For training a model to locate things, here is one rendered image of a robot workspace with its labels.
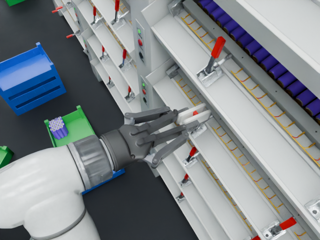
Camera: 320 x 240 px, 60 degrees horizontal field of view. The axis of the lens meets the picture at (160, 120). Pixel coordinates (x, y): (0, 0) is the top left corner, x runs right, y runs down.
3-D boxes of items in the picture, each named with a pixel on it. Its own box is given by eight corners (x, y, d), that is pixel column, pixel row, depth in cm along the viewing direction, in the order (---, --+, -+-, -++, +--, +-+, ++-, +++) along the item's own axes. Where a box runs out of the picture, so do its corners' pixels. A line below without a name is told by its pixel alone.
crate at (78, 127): (50, 131, 151) (43, 120, 146) (84, 115, 157) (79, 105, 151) (63, 167, 131) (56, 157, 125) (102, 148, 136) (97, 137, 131)
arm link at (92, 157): (88, 197, 52) (117, 183, 54) (83, 178, 44) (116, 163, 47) (71, 158, 56) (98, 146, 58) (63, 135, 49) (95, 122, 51)
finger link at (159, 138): (135, 139, 53) (137, 145, 52) (185, 121, 56) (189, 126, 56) (134, 148, 56) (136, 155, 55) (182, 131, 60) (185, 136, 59)
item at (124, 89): (147, 133, 117) (134, 123, 105) (91, 44, 144) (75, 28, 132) (185, 104, 116) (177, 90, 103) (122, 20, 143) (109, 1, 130)
